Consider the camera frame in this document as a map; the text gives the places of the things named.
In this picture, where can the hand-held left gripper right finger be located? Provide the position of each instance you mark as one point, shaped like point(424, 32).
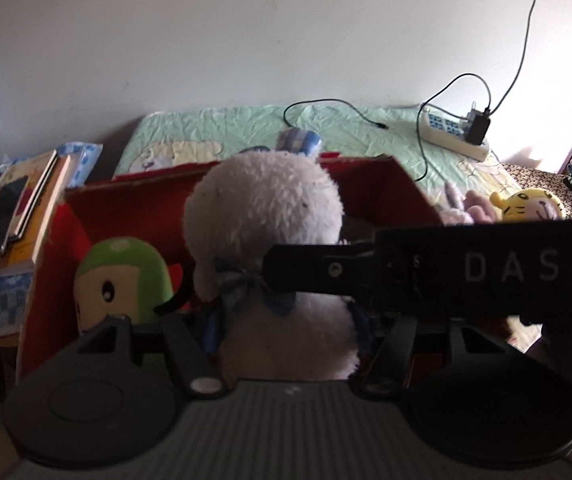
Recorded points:
point(395, 355)

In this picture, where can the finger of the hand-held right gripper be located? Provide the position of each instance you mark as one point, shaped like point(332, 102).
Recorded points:
point(316, 270)

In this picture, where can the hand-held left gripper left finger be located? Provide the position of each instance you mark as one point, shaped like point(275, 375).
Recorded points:
point(186, 345)

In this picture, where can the pink rabbit plush toy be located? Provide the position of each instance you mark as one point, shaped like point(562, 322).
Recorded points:
point(453, 212)

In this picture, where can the yellow tiger plush toy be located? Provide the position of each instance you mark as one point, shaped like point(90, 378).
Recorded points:
point(525, 205)

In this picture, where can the white plush toy blue ribbon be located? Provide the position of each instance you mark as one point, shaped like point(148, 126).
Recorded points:
point(266, 200)

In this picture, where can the red cardboard box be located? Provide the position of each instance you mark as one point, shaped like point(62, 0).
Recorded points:
point(131, 210)

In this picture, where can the green plush toy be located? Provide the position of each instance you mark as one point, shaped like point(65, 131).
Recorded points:
point(126, 270)

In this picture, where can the brown patterned cloth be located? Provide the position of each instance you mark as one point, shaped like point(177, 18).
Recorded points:
point(545, 180)

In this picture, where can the blue checkered fabric toy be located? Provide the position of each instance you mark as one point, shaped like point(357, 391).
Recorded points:
point(298, 140)

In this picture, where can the white power strip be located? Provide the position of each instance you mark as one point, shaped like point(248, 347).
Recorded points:
point(445, 137)

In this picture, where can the black charger plug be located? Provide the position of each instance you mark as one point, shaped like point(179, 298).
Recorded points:
point(476, 127)

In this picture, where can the yellow thick book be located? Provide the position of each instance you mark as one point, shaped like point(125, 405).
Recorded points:
point(21, 255)

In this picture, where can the brown edged book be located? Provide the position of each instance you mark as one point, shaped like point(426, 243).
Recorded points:
point(51, 195)

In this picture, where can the light blue printed packet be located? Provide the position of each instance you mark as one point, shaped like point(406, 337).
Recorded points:
point(83, 162)

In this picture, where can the black smartphone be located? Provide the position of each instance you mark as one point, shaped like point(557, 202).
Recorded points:
point(1, 215)

